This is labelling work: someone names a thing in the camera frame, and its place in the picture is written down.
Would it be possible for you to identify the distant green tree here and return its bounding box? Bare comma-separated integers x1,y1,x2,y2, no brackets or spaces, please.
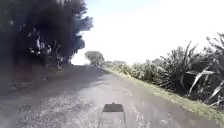
84,50,106,67

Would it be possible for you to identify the grey asphalt road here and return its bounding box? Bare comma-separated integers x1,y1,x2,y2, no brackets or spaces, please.
0,65,221,128

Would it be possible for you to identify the row of flax bushes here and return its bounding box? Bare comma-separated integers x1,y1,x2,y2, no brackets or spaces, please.
103,32,224,109

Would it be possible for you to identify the row of dark trees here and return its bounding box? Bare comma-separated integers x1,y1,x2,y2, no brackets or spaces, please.
0,0,94,69

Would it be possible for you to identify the grass verge strip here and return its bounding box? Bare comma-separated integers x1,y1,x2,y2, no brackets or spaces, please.
101,66,224,127

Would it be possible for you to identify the dark earth bank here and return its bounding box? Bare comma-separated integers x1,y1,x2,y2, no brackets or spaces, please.
0,63,76,96

